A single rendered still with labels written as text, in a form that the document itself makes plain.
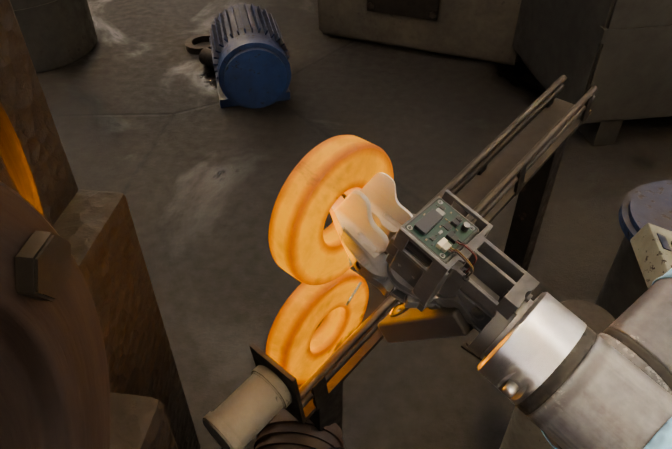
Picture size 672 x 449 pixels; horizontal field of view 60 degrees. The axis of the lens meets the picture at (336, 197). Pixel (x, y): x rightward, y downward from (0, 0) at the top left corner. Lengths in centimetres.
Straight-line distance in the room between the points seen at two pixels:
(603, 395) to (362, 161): 28
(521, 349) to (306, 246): 21
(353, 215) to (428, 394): 104
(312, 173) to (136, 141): 192
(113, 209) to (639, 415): 54
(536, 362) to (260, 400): 34
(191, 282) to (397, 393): 68
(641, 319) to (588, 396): 17
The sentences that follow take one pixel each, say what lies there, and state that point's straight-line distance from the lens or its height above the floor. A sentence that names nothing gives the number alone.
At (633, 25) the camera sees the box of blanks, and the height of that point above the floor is 49.
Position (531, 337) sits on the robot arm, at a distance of 50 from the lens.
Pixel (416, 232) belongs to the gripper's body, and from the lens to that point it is 49.
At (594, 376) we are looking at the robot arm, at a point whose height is 91.
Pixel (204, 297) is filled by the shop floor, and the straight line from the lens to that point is 175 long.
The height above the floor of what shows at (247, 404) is 69.
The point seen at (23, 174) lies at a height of 110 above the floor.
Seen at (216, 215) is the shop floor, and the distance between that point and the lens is 200.
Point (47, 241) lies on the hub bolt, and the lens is 22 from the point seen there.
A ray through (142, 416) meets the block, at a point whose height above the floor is 80.
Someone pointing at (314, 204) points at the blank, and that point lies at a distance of 54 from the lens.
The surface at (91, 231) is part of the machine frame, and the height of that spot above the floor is 87.
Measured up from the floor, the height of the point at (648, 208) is 43.
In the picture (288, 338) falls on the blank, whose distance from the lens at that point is 69.
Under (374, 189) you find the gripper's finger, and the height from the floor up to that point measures 95.
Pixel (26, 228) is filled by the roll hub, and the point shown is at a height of 116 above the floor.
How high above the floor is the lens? 130
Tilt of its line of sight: 40 degrees down
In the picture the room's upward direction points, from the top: straight up
